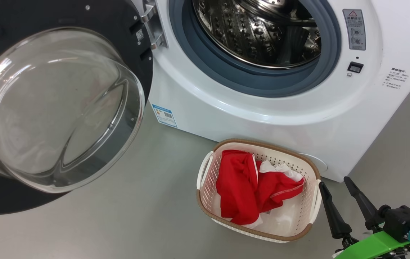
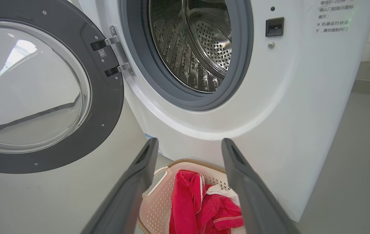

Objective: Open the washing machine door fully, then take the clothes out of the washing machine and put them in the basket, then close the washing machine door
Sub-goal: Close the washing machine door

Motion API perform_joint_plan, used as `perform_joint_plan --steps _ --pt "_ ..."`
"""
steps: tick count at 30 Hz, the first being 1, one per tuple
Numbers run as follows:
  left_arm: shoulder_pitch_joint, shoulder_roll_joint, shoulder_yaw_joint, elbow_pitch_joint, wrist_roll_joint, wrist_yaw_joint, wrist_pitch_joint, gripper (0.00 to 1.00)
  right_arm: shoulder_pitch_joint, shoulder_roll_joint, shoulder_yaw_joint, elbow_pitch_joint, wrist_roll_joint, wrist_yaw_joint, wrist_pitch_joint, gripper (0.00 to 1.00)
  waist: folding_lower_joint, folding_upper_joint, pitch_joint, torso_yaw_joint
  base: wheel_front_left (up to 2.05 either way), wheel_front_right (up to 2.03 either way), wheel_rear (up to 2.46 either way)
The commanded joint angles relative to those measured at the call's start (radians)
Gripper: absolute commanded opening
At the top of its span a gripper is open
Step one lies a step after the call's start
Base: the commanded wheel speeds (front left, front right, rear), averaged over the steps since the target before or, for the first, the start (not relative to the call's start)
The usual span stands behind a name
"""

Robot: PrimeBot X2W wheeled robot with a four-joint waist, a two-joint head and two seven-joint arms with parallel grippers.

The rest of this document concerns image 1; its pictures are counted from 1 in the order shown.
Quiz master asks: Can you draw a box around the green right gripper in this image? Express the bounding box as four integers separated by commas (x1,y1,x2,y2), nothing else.
319,176,410,259

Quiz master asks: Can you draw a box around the white garment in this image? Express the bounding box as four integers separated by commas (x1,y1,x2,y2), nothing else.
223,159,304,230

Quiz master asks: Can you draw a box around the red garment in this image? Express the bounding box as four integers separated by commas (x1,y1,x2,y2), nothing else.
216,149,305,225

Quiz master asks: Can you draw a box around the dark round glass washer door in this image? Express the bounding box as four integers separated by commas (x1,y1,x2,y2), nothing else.
0,0,154,215

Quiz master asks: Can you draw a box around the white front-load washing machine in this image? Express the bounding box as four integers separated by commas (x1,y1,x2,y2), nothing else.
133,0,410,182

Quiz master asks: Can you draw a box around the cream perforated basket brown rim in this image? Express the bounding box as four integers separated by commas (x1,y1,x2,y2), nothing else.
197,139,322,243

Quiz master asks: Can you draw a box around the grey warning sticker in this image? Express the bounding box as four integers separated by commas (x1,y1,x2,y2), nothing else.
342,9,366,51

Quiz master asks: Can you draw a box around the blue energy label sticker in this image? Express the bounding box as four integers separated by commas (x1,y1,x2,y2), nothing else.
152,104,177,128

